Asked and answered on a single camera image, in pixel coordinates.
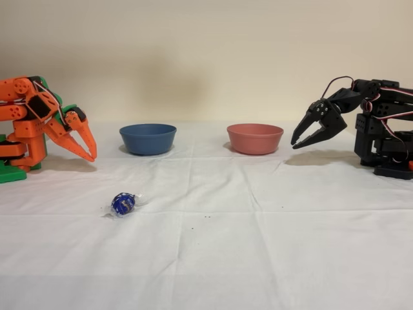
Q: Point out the white tablecloth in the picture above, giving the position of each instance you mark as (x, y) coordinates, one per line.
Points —
(206, 258)

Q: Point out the pink bowl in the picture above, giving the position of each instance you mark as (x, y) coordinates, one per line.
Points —
(255, 140)

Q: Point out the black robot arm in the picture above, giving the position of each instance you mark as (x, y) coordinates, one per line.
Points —
(387, 132)

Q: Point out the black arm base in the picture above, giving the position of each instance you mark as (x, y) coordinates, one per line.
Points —
(393, 171)

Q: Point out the blue candy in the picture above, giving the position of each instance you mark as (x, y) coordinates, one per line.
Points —
(122, 205)

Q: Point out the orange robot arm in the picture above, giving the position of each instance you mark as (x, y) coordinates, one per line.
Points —
(13, 113)

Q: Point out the blue bowl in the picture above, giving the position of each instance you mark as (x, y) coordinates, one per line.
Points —
(147, 140)

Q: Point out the green arm base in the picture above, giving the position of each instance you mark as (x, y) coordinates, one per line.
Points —
(13, 176)

